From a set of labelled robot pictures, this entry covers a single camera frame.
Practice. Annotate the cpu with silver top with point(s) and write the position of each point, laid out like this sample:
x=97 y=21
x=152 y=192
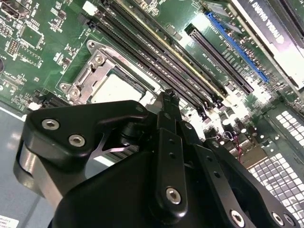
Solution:
x=114 y=88

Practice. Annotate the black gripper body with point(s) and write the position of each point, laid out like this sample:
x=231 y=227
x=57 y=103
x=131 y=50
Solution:
x=107 y=190

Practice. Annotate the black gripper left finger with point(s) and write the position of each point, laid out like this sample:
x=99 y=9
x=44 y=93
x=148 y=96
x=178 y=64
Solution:
x=71 y=123

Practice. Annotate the metal cpu locking lever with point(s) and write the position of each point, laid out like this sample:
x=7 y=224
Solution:
x=123 y=61

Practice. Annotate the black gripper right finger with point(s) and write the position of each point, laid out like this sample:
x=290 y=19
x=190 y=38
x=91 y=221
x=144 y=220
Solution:
x=212 y=166

